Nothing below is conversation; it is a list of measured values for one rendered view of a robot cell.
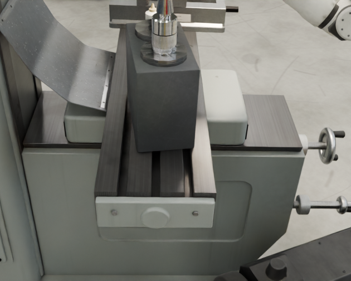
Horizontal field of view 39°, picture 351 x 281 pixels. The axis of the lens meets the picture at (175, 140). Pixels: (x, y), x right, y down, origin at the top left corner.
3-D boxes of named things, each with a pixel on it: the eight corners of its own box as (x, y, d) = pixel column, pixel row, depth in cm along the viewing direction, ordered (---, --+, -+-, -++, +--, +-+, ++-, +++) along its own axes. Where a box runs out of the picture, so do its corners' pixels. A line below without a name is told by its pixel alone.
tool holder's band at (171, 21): (162, 14, 93) (163, 9, 93) (182, 21, 91) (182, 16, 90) (146, 21, 90) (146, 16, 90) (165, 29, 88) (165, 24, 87)
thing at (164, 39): (162, 40, 97) (162, 14, 93) (181, 48, 94) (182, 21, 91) (146, 48, 94) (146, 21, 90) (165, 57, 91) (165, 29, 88)
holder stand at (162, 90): (177, 92, 120) (180, 14, 107) (195, 148, 102) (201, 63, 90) (127, 96, 118) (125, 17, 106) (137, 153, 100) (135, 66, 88)
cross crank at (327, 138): (331, 149, 163) (339, 120, 156) (341, 172, 154) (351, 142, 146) (283, 148, 162) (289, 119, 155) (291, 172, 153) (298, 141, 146)
